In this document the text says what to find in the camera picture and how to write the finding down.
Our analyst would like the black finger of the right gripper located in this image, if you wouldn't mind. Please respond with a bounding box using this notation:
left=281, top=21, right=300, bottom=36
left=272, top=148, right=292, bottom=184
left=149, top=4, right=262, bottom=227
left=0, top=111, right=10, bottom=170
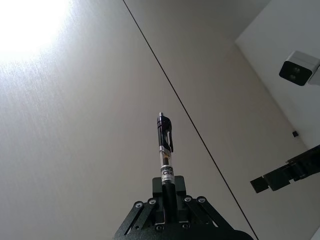
left=250, top=144, right=320, bottom=194

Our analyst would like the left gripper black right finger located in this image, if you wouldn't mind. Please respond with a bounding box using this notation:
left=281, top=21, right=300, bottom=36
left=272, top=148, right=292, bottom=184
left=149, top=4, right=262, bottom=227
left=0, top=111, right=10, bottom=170
left=174, top=175, right=228, bottom=230

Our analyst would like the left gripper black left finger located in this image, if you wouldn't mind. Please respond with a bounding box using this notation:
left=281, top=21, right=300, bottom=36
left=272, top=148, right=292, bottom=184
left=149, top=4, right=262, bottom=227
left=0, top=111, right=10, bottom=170
left=112, top=176, right=165, bottom=238

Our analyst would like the black clear retractable pen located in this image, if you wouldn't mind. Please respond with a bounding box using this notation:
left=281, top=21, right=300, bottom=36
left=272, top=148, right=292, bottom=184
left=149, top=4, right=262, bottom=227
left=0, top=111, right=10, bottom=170
left=155, top=112, right=176, bottom=221

